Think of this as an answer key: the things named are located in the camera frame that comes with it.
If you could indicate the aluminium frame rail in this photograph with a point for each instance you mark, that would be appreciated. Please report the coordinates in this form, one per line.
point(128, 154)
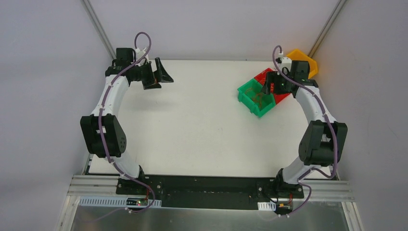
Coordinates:
point(321, 190)

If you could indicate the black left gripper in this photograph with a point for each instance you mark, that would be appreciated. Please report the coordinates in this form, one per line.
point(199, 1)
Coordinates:
point(151, 75)

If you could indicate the green plastic bin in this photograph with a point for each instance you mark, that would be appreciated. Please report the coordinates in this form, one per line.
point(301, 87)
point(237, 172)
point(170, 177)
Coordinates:
point(258, 103)

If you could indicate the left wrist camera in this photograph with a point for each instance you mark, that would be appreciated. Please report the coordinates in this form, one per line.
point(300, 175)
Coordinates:
point(140, 52)

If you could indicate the white cable duct right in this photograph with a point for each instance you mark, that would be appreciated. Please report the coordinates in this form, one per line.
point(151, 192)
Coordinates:
point(266, 206)

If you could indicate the white cable duct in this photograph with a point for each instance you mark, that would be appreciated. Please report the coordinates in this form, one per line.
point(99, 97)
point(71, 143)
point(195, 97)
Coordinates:
point(266, 206)
point(130, 202)

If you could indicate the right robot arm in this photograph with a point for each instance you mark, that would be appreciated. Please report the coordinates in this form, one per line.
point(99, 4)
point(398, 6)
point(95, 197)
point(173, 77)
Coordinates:
point(324, 138)

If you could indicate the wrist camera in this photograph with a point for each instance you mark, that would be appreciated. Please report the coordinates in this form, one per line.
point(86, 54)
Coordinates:
point(140, 52)
point(284, 62)

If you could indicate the red plastic bin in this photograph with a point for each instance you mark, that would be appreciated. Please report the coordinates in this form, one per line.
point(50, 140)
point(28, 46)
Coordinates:
point(261, 78)

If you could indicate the yellow plastic bin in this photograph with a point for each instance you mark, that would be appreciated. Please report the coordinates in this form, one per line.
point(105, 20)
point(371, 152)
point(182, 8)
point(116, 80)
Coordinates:
point(298, 55)

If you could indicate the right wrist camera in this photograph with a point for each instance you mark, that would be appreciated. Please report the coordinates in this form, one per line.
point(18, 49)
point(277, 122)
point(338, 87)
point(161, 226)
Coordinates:
point(284, 62)

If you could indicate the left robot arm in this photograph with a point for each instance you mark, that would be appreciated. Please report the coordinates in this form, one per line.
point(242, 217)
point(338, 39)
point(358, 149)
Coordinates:
point(103, 134)

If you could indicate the white cable duct left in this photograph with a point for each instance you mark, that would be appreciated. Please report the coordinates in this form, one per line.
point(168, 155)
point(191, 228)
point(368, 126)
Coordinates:
point(130, 202)

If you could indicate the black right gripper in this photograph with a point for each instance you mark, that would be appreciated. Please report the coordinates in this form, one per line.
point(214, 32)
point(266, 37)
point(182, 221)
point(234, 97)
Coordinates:
point(272, 82)

